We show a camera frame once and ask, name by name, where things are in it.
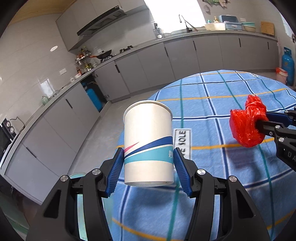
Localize red plastic bag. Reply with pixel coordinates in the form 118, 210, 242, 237
229, 95, 268, 148

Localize white blue paper cup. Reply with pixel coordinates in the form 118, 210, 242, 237
123, 100, 174, 187

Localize grey kitchen cabinets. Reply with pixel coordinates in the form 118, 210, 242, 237
1, 31, 279, 203

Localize kitchen faucet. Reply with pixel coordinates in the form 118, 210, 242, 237
179, 15, 199, 33

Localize light blue enamel basin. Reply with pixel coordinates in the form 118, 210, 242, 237
69, 171, 88, 241

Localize red white waste bin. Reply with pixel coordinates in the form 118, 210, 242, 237
275, 67, 288, 85

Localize blue gas cylinder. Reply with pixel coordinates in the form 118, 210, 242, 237
281, 47, 295, 86

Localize white fabric label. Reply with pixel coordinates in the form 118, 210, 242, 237
173, 128, 192, 159

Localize wooden cutting board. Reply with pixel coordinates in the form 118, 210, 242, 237
260, 21, 275, 37

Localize black microwave oven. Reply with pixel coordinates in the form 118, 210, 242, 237
0, 118, 16, 163

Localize blue dish box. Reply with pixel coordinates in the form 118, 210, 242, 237
218, 15, 243, 31

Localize green ceramic jar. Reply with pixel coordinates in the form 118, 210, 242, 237
41, 95, 49, 105

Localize blue water filter tank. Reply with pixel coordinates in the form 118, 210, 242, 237
86, 85, 103, 112

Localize spice rack with bottles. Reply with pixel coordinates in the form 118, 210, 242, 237
75, 47, 93, 75

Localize black wok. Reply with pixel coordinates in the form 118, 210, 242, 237
89, 50, 112, 60

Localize black range hood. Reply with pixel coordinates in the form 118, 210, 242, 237
77, 6, 127, 36

